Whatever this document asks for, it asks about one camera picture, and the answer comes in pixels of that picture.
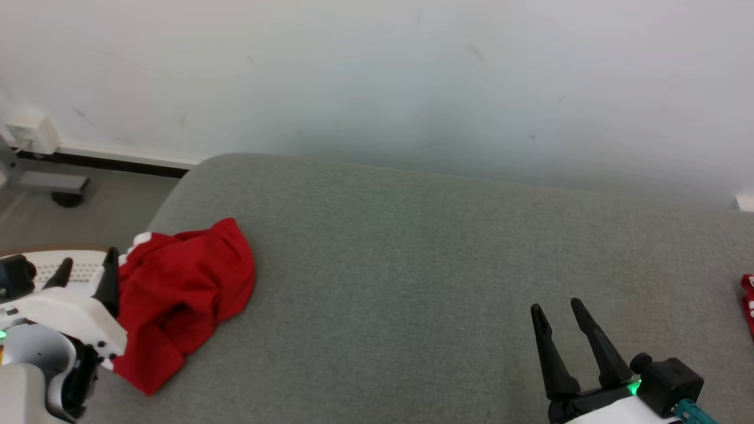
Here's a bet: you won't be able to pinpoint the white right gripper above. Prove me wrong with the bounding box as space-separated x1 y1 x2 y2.
530 298 679 424

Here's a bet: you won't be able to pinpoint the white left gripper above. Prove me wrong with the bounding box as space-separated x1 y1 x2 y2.
0 247 128 372

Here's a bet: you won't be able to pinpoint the red shorts white side stripes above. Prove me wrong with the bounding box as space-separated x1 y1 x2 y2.
111 217 257 397

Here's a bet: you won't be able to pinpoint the red basketball jersey white sleeves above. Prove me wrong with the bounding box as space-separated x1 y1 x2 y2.
740 273 754 343

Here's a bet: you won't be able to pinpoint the white perforated laundry basket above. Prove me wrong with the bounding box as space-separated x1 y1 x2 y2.
0 246 114 296

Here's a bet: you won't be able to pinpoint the grey wheeled stand foot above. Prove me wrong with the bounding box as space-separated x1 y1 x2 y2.
0 134 90 208

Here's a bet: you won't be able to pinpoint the white and black baseboard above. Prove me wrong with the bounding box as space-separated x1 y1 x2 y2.
16 141 204 178

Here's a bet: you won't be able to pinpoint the grey fabric sofa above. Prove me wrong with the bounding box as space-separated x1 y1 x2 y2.
77 153 754 424

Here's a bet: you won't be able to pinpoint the black right cable teal plug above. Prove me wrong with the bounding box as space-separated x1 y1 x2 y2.
672 399 720 424

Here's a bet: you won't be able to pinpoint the white wall power adapter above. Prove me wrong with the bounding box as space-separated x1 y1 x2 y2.
5 111 63 155

